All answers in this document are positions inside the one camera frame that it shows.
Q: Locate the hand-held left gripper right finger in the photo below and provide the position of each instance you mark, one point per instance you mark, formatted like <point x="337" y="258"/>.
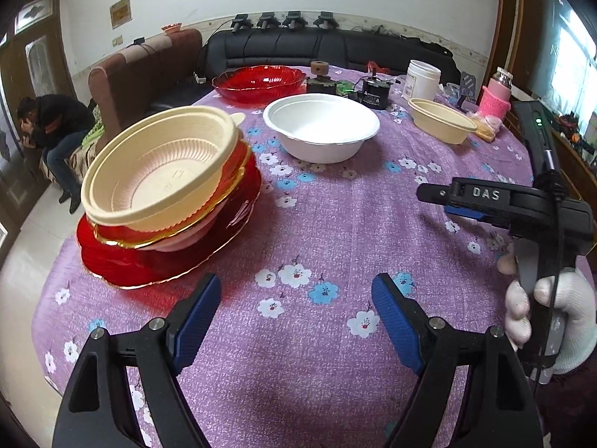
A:
<point x="396" y="326"/>

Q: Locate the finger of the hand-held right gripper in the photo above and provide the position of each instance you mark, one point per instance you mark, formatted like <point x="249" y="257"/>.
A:
<point x="466" y="192"/>
<point x="471" y="214"/>

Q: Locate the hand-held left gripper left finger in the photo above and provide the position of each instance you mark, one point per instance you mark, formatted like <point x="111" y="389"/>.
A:
<point x="198" y="322"/>

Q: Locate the large red plate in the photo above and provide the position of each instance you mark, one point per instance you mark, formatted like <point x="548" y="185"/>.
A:
<point x="140" y="270"/>

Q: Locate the small white bowl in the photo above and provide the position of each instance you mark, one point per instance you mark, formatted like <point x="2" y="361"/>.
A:
<point x="186" y="242"/>

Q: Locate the cream patterned plastic bowl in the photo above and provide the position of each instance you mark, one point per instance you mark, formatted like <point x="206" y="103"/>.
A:
<point x="154" y="186"/>

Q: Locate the large white bowl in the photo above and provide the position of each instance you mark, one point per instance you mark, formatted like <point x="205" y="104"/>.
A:
<point x="322" y="121"/>

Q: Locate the red plate with gold rim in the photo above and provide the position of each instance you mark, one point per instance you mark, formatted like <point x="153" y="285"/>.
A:
<point x="240" y="161"/>

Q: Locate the person's right forearm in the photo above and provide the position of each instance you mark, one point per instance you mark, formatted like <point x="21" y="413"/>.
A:
<point x="573" y="410"/>

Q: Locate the person's right hand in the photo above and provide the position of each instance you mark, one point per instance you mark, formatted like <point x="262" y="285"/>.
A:
<point x="578" y="312"/>

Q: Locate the clear plastic snack bag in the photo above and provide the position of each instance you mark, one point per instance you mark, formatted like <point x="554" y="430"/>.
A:
<point x="487" y="130"/>

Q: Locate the pink thermos with knitted sleeve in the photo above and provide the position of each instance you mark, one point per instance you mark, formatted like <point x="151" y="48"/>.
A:
<point x="494" y="98"/>

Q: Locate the grey slotted stand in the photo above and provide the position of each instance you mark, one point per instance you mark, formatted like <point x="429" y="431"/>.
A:
<point x="467" y="86"/>

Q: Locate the white plastic jar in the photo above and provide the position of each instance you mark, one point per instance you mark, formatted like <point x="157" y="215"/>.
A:
<point x="422" y="81"/>

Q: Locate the purple floral tablecloth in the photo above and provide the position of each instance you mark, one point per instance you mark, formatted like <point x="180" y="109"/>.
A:
<point x="326" y="224"/>

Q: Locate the black cylindrical device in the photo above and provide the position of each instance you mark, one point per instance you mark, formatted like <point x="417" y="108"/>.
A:
<point x="373" y="95"/>

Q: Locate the green packet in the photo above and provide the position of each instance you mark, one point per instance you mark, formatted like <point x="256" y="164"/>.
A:
<point x="346" y="89"/>

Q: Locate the wooden spool on dark base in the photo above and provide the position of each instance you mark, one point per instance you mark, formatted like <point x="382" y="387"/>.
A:
<point x="321" y="81"/>

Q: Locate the black clamp device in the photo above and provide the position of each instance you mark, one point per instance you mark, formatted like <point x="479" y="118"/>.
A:
<point x="267" y="20"/>
<point x="324" y="18"/>
<point x="241" y="23"/>
<point x="294" y="19"/>

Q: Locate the red glass scalloped plate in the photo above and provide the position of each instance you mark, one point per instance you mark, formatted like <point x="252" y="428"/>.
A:
<point x="256" y="84"/>

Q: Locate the black leather sofa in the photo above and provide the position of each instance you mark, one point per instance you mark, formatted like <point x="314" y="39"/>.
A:
<point x="280" y="46"/>

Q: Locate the brown armchair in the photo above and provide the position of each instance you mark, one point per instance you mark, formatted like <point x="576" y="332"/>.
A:
<point x="140" y="74"/>

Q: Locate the small pink bowl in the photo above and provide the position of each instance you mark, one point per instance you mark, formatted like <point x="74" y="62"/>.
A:
<point x="171" y="28"/>

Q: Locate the brown wooden door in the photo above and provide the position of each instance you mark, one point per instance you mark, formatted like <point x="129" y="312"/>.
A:
<point x="37" y="56"/>

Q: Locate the white wall socket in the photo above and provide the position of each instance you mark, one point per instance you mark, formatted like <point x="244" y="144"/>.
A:
<point x="117" y="40"/>

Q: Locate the wall plaque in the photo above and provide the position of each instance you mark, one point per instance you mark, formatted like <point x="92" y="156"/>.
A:
<point x="120" y="11"/>

